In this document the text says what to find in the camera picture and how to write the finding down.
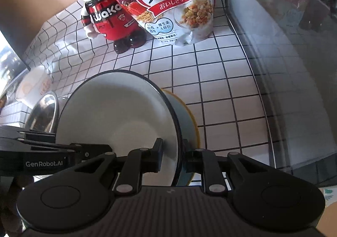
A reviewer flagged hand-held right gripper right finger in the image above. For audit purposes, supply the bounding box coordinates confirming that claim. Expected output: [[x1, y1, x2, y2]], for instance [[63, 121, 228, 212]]
[[184, 148, 266, 196]]

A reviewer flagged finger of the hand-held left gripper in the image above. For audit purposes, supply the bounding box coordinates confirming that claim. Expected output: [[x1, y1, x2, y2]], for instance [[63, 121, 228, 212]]
[[16, 140, 114, 162], [0, 126, 57, 145]]

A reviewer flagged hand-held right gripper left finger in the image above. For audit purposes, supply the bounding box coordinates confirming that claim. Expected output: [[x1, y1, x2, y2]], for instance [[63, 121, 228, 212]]
[[76, 138, 164, 195]]

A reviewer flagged stainless steel bowl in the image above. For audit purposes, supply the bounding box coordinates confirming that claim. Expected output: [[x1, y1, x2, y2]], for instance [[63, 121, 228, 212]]
[[25, 92, 69, 135]]

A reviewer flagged yellow rimmed white bowl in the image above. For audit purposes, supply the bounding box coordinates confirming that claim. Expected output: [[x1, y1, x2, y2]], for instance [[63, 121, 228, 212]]
[[161, 89, 202, 186]]

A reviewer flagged blue bowl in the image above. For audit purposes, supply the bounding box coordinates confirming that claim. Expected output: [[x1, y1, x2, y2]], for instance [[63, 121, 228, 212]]
[[56, 70, 197, 187]]

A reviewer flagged floral white bowl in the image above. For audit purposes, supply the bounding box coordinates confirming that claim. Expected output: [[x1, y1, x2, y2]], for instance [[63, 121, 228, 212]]
[[14, 76, 54, 103]]

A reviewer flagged large white bowl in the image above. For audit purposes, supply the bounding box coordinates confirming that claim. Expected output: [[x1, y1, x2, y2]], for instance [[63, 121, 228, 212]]
[[16, 65, 51, 100]]

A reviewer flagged person's left hand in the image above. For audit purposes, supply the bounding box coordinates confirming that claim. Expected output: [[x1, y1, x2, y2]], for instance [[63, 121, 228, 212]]
[[13, 175, 35, 195]]

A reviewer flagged black checked white tablecloth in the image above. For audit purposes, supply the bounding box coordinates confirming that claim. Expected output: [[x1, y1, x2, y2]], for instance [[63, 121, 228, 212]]
[[5, 0, 279, 169]]

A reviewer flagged red panda robot figurine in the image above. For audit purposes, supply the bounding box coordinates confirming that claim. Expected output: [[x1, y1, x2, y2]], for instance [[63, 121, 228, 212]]
[[69, 0, 148, 54]]

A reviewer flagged wet wipes packet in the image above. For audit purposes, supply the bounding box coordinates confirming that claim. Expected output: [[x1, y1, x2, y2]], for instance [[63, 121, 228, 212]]
[[319, 187, 337, 201]]

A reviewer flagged white computer case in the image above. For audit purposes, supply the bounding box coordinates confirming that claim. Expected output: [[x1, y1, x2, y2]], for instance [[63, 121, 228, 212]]
[[216, 0, 337, 187]]

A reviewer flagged red cereal bag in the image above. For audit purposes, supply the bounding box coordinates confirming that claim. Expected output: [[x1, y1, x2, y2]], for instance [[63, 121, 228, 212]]
[[90, 0, 216, 46]]

